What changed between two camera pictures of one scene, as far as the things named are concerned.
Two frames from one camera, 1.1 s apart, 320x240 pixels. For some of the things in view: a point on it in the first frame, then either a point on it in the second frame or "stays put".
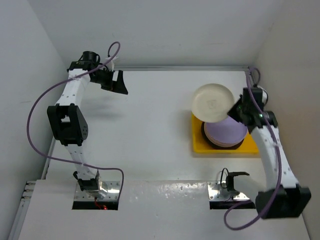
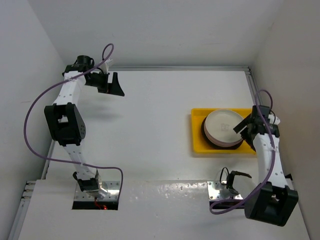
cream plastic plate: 211,102 -> 220,124
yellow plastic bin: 249,145 stays put
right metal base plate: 216,192 stays put
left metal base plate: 108,190 stays put
